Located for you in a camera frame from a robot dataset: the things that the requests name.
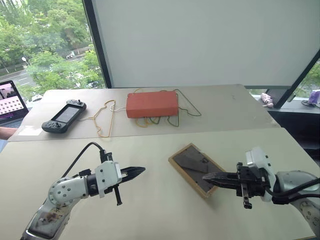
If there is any black handheld game console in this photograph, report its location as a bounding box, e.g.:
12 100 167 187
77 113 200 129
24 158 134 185
41 99 88 134

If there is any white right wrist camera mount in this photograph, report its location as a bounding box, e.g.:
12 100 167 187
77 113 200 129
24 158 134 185
245 146 276 202

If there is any orange rectangular box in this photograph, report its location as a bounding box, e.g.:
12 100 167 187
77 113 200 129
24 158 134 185
125 90 180 120

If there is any white roller blind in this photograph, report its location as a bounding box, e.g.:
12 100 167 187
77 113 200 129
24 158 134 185
90 0 320 89

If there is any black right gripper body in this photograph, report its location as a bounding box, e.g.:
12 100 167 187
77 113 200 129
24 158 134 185
235 162 268 210

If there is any purple bag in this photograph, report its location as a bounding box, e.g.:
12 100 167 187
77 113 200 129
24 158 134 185
308 89 320 105

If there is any laptop with lit screen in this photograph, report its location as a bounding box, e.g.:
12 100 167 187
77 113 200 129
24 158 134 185
0 79 30 129

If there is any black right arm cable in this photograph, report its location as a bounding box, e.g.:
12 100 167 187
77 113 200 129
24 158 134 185
264 176 320 206

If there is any black window pillar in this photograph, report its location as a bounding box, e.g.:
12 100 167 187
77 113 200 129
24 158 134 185
81 0 113 89

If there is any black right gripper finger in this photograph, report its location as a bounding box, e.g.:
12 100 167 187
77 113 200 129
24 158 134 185
210 171 239 180
202 175 239 191

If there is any wooden framed dark tray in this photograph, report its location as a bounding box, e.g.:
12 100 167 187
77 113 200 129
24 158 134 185
167 142 227 200

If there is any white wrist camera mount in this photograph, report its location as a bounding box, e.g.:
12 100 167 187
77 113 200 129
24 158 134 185
245 146 276 202
94 161 123 199

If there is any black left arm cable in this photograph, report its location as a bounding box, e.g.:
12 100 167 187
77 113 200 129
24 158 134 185
60 141 114 179

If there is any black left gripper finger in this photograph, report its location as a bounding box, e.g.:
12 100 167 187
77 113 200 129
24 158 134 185
121 171 144 183
121 166 147 176

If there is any black cable on windowsill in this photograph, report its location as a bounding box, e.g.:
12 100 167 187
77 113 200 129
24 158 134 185
300 99 320 109

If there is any pink folded umbrella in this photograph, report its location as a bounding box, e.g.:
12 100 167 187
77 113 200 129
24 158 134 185
260 92 275 108

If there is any olive wire hanger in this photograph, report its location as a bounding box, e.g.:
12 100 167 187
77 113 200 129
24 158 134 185
146 115 161 126

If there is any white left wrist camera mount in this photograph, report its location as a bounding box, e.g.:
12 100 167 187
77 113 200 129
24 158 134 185
94 161 123 199

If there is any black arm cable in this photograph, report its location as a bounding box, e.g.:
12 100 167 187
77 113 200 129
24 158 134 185
264 176 320 206
60 141 114 179

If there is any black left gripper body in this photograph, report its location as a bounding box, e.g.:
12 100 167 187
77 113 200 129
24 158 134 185
103 181 124 207

